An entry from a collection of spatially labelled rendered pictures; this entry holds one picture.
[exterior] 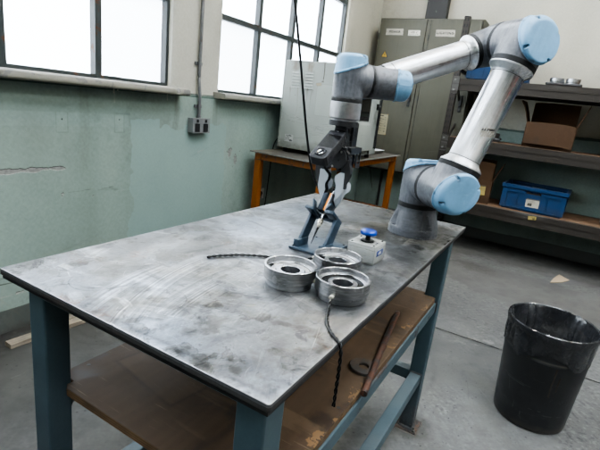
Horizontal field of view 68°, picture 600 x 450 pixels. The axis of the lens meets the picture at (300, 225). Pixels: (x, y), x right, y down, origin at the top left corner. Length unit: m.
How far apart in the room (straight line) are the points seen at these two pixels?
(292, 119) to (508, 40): 2.22
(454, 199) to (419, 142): 3.52
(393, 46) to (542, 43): 3.64
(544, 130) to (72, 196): 3.51
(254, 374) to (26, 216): 1.82
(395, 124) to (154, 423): 4.20
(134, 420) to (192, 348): 0.31
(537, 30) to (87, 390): 1.30
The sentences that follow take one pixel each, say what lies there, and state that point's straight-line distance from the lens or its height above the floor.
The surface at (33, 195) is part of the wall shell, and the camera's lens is 2.31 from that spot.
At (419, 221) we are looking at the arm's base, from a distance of 1.35.
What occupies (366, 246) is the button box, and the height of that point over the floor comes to 0.84.
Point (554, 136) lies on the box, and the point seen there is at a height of 1.11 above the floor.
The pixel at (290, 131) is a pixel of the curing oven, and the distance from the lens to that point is 3.34.
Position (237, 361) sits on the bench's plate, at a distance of 0.65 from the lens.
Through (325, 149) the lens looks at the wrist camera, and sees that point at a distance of 1.04.
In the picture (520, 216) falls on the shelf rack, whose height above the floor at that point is 0.42.
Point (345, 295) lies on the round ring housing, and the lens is 0.82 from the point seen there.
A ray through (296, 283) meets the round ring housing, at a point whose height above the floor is 0.82.
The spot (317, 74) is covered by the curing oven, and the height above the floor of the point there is 1.34.
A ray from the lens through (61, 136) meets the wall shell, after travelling 2.33.
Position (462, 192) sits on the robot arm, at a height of 0.97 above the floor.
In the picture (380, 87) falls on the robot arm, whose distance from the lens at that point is 1.12.
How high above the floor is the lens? 1.15
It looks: 15 degrees down
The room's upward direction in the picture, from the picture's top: 7 degrees clockwise
